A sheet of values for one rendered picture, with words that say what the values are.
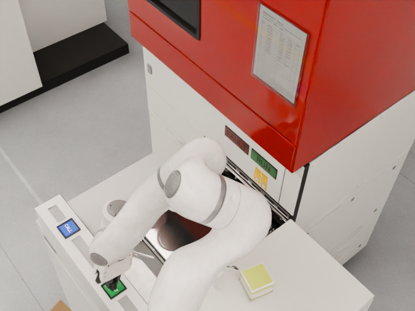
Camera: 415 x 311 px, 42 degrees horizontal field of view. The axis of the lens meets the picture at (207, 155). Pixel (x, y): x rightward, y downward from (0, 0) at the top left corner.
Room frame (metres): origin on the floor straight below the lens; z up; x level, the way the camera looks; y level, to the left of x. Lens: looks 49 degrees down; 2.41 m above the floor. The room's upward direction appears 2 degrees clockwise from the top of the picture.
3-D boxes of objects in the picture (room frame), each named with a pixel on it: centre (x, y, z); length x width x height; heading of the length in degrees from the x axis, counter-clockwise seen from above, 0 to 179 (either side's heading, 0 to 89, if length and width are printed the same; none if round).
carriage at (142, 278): (0.83, 0.22, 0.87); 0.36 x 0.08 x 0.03; 41
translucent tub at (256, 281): (0.74, -0.15, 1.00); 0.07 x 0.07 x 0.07; 25
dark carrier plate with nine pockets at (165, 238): (1.02, 0.03, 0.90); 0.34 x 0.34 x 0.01; 40
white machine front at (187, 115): (1.31, -0.02, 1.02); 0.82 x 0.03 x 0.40; 41
